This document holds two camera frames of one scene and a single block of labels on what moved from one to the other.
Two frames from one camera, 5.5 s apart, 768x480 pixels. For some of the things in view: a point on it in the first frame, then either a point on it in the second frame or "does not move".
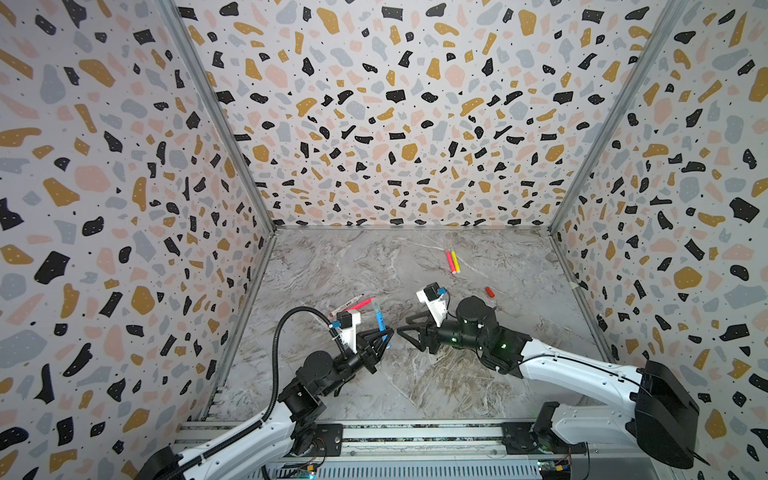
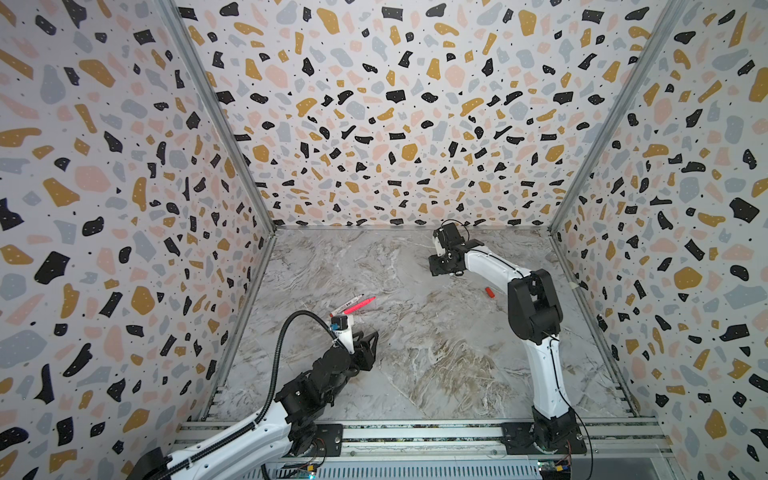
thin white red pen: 344,307 does not move
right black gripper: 430,335 -> 441,261
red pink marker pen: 360,304 does not move
